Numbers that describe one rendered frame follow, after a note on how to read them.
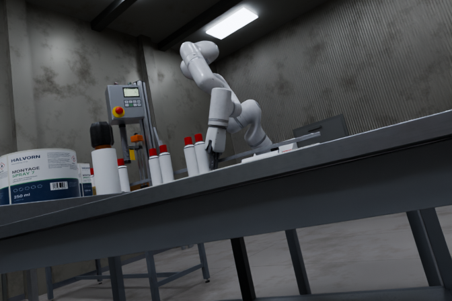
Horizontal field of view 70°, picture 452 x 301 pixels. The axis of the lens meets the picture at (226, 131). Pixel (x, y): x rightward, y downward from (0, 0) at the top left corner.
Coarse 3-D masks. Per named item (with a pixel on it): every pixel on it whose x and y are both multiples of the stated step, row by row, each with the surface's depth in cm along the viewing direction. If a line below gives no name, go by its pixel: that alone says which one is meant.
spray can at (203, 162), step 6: (198, 138) 136; (198, 144) 134; (204, 144) 135; (198, 150) 134; (204, 150) 134; (198, 156) 134; (204, 156) 133; (198, 162) 133; (204, 162) 133; (198, 168) 134; (204, 168) 132
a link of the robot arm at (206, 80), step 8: (192, 64) 142; (200, 64) 141; (192, 72) 142; (200, 72) 139; (208, 72) 139; (200, 80) 138; (208, 80) 138; (216, 80) 140; (200, 88) 141; (208, 88) 140; (232, 96) 141; (240, 104) 139; (240, 112) 138
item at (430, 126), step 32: (384, 128) 29; (416, 128) 28; (448, 128) 27; (256, 160) 34; (288, 160) 33; (320, 160) 31; (352, 160) 39; (160, 192) 40; (192, 192) 38; (32, 224) 50; (64, 224) 54
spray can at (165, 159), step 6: (162, 150) 143; (162, 156) 142; (168, 156) 143; (162, 162) 141; (168, 162) 142; (162, 168) 141; (168, 168) 141; (162, 174) 141; (168, 174) 140; (168, 180) 139
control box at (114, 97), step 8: (112, 88) 163; (120, 88) 165; (112, 96) 162; (120, 96) 164; (112, 104) 161; (120, 104) 163; (112, 112) 160; (128, 112) 164; (136, 112) 166; (112, 120) 160; (120, 120) 163; (128, 120) 166; (136, 120) 168
